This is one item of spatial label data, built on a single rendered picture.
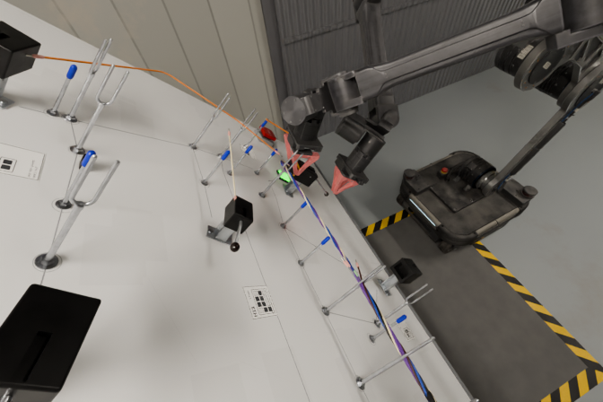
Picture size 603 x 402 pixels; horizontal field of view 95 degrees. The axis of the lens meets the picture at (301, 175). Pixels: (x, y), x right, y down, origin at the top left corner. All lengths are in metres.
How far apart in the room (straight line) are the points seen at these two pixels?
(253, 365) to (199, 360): 0.07
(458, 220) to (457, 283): 0.36
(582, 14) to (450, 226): 1.36
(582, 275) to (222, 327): 2.12
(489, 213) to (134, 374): 1.84
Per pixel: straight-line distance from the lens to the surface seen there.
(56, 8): 1.85
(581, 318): 2.17
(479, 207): 1.96
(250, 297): 0.45
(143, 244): 0.42
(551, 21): 0.60
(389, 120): 0.76
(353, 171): 0.76
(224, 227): 0.46
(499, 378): 1.88
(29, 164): 0.46
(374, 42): 0.87
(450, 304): 1.88
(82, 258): 0.38
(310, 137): 0.65
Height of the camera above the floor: 1.70
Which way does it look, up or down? 49 degrees down
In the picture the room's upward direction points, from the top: 8 degrees counter-clockwise
